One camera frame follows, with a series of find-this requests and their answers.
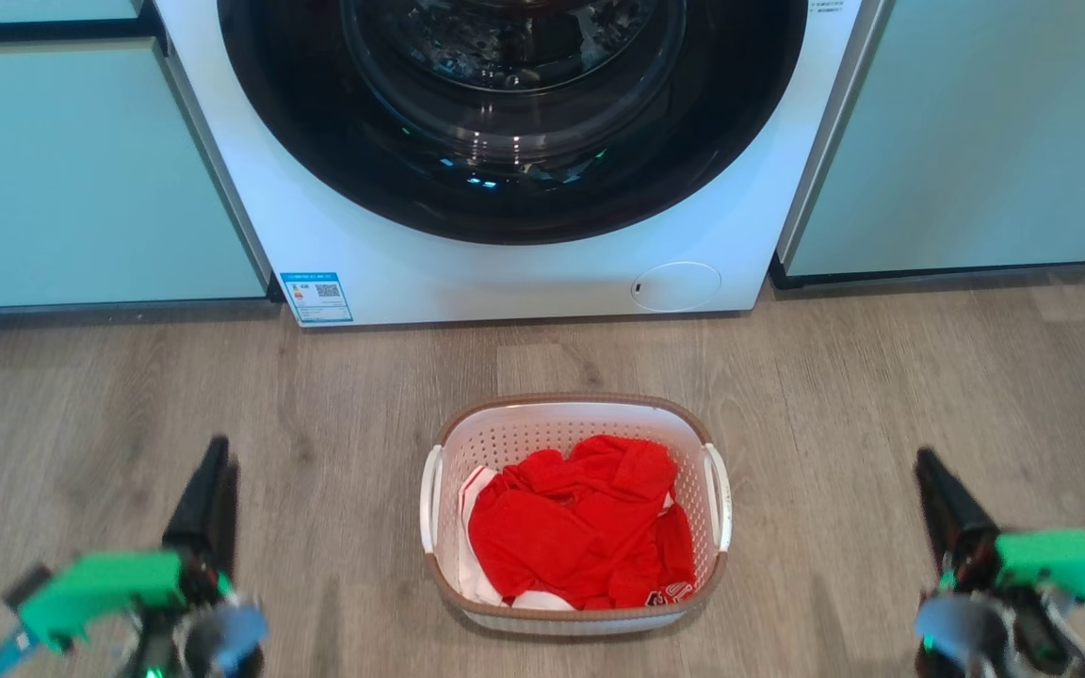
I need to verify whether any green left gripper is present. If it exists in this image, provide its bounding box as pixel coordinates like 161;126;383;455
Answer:
2;435;242;678

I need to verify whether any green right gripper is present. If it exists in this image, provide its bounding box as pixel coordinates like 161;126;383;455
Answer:
914;448;1085;678

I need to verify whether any white perforated laundry basket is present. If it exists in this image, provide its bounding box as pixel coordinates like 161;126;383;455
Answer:
419;393;734;636

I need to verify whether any blue energy label sticker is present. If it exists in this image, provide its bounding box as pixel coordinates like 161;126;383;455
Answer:
280;271;354;326

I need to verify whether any white garment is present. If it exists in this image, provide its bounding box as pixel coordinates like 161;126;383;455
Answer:
457;465;574;611

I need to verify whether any round white filter cover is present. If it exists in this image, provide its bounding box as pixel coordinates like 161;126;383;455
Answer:
630;261;723;314

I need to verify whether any red garment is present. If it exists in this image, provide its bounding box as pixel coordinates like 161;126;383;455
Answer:
467;434;697;611

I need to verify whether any dark round washing machine door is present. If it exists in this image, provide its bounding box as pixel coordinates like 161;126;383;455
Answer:
218;0;808;247

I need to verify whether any white front-load washing machine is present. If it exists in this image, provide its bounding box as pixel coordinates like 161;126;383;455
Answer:
154;0;884;329

